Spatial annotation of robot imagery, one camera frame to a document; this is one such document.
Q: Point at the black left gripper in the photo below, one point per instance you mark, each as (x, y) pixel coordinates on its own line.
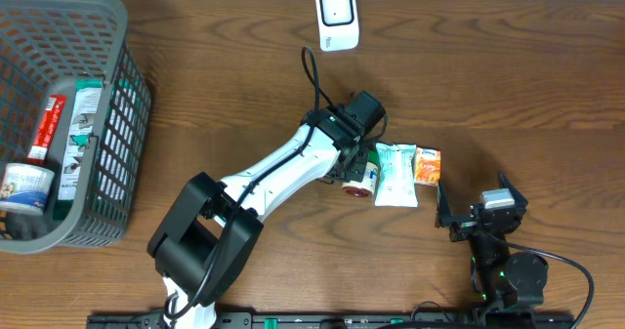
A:
(353, 176)

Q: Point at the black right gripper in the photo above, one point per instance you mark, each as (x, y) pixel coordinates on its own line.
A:
(464, 224)

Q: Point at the green lid jar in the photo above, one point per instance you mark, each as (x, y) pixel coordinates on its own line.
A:
(368, 185)

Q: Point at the green white wipes pack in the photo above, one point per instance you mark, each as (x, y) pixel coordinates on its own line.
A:
(396, 186)

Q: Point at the orange Kleenex tissue pack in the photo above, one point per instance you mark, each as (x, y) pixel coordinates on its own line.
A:
(427, 168)

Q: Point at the white round tub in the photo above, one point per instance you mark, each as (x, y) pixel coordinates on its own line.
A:
(25, 189)

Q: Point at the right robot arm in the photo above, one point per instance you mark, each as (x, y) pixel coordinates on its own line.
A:
(509, 281)

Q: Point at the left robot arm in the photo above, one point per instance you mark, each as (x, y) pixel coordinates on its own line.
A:
(210, 231)

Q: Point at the white barcode scanner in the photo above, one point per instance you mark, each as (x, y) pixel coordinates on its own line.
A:
(338, 24)

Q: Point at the red snack package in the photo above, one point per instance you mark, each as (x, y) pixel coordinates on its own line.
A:
(46, 130)

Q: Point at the grey plastic shopping basket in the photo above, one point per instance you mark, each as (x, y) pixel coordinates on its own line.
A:
(46, 47)

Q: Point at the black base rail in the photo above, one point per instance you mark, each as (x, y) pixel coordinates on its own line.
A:
(247, 320)

